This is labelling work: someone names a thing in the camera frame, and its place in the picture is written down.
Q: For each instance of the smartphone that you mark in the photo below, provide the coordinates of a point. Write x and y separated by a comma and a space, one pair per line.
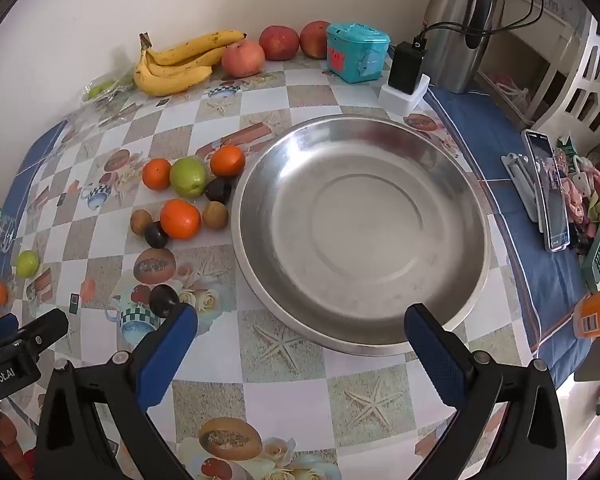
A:
547, 195

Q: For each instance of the checkered printed tablecloth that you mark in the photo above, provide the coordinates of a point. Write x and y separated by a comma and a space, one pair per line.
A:
290, 390

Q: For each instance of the plastic bag of green fruit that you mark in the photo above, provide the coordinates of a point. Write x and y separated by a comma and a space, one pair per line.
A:
102, 91

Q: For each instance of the orange bottle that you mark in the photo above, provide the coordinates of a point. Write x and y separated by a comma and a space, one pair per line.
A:
597, 320

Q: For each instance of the white shelf unit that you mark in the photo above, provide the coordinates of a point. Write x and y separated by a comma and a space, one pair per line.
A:
550, 45

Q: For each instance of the red apple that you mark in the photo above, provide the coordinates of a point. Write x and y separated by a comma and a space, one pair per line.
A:
279, 42
314, 40

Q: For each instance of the white phone stand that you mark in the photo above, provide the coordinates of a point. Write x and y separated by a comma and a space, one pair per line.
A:
517, 180

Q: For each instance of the heart-shaped dark plum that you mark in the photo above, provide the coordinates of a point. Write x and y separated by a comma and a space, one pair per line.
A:
217, 190

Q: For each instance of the small oval green fruit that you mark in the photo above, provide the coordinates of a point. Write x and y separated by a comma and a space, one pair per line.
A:
27, 262

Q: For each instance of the brown kiwi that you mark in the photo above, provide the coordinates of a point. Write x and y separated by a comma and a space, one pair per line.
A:
141, 221
215, 215

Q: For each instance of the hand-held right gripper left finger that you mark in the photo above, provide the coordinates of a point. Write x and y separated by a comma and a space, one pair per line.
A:
172, 340

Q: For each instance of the stainless steel thermos jug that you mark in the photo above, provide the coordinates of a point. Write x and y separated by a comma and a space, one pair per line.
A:
457, 25

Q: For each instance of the yellow banana bunch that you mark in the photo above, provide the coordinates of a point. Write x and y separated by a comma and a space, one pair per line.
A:
170, 82

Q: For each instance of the large round green fruit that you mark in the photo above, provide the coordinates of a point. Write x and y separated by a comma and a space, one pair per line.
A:
187, 176

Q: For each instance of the round dark plum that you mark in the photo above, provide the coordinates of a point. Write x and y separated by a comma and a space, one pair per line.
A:
156, 235
162, 297

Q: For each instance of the pale pink apple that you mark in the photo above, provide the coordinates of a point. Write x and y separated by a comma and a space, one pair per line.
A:
243, 59

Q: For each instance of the teal toy house box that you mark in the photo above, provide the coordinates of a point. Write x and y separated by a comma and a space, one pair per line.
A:
357, 55

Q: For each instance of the pile of pink hair accessories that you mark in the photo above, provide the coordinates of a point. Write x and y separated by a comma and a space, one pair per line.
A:
587, 195

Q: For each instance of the white plastic basket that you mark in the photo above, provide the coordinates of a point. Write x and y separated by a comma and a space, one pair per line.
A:
587, 85

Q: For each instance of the stainless steel basin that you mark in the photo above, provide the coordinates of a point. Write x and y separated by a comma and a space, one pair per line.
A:
365, 225

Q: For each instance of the pink plastic bag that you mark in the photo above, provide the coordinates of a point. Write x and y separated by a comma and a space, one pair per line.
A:
510, 90

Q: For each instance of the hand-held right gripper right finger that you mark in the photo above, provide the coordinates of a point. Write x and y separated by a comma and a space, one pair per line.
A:
432, 350

